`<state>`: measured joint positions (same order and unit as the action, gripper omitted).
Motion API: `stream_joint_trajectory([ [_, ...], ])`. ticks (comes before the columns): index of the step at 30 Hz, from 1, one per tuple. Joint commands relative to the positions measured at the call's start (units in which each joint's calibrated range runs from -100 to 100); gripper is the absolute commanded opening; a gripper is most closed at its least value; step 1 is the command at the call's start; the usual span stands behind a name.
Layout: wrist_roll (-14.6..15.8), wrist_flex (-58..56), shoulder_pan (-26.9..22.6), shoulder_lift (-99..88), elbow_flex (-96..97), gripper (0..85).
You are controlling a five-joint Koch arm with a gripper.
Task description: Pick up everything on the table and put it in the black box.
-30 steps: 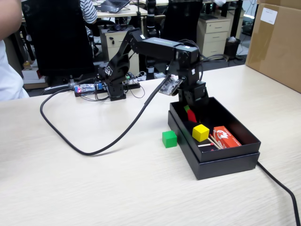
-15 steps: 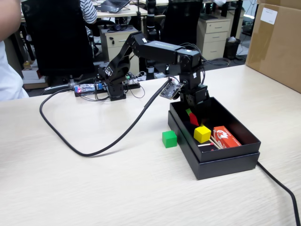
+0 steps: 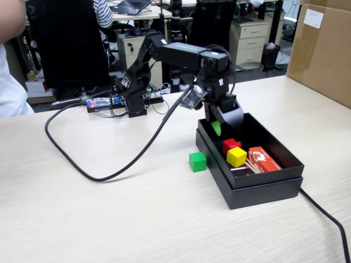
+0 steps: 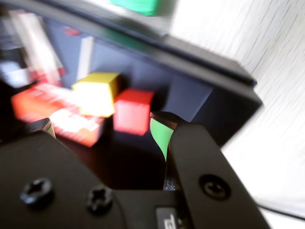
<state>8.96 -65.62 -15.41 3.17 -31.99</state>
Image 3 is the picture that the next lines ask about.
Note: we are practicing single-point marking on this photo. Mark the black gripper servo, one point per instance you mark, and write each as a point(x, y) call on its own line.
point(216, 91)

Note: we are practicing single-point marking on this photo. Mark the red wooden cube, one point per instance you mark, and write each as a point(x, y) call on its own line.
point(229, 145)

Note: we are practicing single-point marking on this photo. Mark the yellow wooden cube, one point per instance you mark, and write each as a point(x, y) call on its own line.
point(235, 157)

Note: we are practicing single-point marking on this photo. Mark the green wooden cube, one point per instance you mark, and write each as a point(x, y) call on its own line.
point(198, 163)

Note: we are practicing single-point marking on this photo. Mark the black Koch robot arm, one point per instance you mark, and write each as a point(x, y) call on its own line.
point(178, 56)

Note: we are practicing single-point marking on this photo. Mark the bare forearm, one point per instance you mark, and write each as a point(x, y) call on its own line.
point(11, 19)

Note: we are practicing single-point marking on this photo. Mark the black cardboard box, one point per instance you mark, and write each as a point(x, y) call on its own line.
point(260, 180)

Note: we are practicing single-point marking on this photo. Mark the black open box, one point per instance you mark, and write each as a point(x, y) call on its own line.
point(263, 195)

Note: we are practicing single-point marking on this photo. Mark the flat brown box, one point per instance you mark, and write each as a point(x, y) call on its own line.
point(41, 100)

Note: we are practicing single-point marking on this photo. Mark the white box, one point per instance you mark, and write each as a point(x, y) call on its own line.
point(35, 86)

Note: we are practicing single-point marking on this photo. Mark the white-stick match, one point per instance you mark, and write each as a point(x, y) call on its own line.
point(238, 169)

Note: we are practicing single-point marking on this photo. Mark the wooden match red head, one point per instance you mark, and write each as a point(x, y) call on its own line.
point(252, 166)
point(251, 170)

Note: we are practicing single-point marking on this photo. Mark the orange matchbox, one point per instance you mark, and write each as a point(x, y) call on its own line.
point(263, 161)

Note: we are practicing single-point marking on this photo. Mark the beige three-drawer cabinet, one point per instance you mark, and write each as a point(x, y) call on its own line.
point(249, 49)

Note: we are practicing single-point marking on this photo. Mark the black trash bin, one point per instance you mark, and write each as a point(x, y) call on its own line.
point(270, 59)

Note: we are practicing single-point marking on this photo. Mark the large brown cardboard carton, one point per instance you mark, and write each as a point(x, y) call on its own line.
point(323, 54)

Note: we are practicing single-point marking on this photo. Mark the thick black pole white bands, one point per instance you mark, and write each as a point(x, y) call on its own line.
point(175, 11)

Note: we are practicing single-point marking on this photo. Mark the beige drawer cabinet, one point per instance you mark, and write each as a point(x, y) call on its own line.
point(129, 46)

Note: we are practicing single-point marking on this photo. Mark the thin black stand pole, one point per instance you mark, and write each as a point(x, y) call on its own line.
point(161, 16)

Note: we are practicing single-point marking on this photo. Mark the controller board with red LED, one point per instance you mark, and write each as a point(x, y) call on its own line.
point(101, 102)

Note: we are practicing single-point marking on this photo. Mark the light wooden office desk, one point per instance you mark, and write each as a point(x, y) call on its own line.
point(153, 13)

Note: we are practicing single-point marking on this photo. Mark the black laptop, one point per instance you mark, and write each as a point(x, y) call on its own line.
point(131, 5)

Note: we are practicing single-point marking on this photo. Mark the person in striped shirt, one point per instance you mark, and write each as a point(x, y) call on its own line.
point(102, 12)

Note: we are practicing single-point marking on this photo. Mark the large black office chair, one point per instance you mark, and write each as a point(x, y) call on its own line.
point(68, 41)

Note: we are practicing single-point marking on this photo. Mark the yellow bottle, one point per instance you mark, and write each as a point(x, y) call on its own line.
point(31, 74)

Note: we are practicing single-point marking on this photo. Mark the person in white shirt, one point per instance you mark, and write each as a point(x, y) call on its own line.
point(11, 90)

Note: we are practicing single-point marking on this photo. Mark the bare circuit-board wrist camera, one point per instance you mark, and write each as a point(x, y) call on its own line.
point(192, 97)

